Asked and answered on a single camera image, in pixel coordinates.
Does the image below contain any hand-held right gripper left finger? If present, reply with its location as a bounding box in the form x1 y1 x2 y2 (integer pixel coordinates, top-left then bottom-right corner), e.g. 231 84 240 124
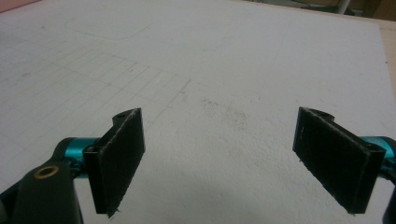
83 107 147 218

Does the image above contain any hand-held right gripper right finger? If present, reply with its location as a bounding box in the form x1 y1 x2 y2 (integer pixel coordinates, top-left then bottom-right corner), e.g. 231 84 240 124
292 106 387 215

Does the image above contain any white grid foam mat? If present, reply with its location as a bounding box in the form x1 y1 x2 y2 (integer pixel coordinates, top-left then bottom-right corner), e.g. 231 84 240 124
0 0 396 224

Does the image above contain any white desk frame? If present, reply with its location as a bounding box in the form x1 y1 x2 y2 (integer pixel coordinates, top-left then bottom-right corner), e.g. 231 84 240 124
336 0 352 15

